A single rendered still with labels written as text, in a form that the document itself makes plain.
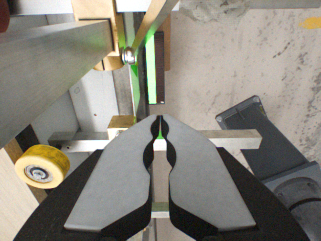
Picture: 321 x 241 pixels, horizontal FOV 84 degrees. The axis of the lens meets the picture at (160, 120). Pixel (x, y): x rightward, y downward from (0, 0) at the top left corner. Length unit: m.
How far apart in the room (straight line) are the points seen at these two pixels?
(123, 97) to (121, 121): 0.12
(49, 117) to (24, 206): 0.20
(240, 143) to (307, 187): 0.62
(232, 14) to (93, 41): 0.16
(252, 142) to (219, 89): 0.89
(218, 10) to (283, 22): 1.07
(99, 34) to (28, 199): 0.36
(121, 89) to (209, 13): 0.28
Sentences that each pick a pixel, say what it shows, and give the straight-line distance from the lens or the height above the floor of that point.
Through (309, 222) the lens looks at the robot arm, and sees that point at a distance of 0.92.
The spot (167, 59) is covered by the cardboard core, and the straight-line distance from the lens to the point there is 1.07.
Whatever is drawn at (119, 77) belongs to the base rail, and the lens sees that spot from 0.45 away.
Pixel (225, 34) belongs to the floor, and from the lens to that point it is 1.18.
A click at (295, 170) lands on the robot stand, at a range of 0.96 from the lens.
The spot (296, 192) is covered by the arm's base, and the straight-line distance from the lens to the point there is 0.97.
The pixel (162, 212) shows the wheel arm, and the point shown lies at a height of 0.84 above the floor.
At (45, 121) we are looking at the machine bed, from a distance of 0.51.
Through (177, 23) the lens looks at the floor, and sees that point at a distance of 1.12.
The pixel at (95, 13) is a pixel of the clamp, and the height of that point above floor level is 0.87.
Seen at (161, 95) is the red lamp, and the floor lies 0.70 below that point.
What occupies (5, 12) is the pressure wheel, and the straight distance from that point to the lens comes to 0.30.
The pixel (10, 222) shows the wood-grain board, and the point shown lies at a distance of 0.57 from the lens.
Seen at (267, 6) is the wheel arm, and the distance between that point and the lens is 0.29.
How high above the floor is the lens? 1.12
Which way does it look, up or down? 58 degrees down
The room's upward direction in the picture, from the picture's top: 180 degrees clockwise
